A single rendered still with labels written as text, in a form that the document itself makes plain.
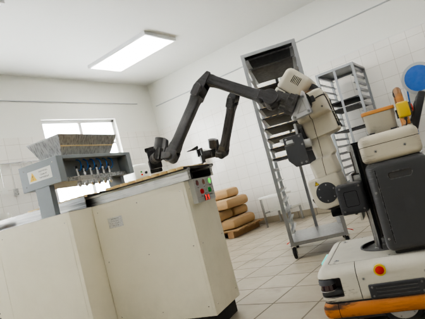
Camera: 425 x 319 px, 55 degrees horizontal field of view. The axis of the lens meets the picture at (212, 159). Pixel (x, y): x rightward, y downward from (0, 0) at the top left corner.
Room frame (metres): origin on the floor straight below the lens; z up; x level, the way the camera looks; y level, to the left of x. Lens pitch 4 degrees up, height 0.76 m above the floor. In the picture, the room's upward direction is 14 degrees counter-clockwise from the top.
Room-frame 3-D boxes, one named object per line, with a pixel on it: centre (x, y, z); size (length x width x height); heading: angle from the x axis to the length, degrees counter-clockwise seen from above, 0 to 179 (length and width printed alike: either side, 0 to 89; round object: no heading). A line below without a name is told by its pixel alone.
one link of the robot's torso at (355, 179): (2.09, -0.57, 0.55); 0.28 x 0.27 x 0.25; 157
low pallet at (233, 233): (6.56, 0.17, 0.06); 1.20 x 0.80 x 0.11; 57
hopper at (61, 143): (2.80, 0.89, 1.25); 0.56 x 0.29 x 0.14; 155
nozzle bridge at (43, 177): (2.80, 0.89, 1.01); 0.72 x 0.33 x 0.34; 155
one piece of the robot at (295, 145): (2.20, -0.48, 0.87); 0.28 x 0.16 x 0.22; 157
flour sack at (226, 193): (6.55, 0.12, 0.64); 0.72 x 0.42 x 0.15; 61
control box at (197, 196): (2.44, 0.10, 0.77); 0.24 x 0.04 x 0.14; 155
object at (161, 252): (2.59, 0.43, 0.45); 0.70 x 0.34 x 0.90; 65
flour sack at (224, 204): (6.39, -0.05, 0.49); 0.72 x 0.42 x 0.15; 150
